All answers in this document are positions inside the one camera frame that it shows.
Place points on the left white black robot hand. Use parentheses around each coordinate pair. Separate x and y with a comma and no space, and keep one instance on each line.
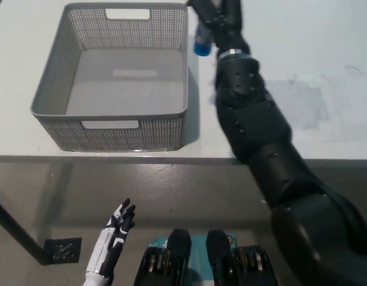
(107,247)

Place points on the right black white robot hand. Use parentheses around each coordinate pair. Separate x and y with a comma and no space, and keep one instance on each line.
(225,26)

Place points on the white blue shampoo tube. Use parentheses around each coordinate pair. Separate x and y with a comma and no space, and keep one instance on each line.
(202,47)

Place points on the black table foot plate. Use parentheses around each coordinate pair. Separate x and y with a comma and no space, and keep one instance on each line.
(64,251)

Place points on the black metal table leg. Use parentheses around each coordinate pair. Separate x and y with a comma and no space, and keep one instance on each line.
(18,229)

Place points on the black robot legs with teal base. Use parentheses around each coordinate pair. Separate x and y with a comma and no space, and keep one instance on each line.
(216,262)

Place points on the grey perforated plastic basket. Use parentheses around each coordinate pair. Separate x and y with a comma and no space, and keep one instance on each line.
(124,86)

